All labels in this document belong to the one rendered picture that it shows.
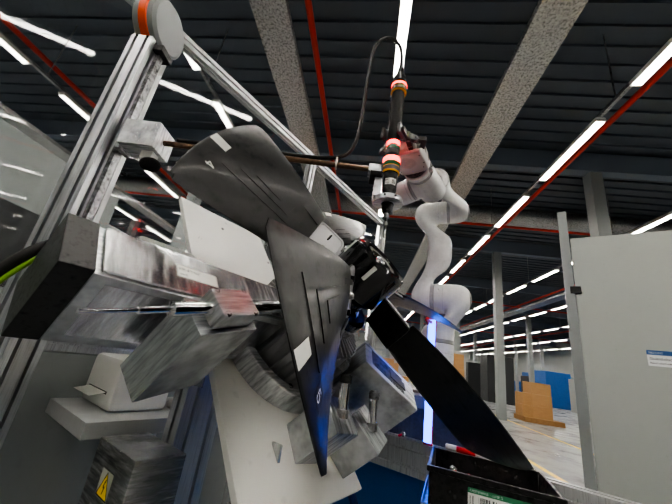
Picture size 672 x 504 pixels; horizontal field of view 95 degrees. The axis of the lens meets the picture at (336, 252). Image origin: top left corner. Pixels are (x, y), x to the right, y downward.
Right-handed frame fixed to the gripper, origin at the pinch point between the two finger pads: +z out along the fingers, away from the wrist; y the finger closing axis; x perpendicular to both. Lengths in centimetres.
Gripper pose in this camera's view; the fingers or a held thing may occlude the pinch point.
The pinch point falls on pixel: (393, 134)
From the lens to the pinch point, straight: 86.2
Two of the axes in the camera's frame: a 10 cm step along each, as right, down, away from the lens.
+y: -8.1, 0.8, 5.8
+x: 1.4, -9.4, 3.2
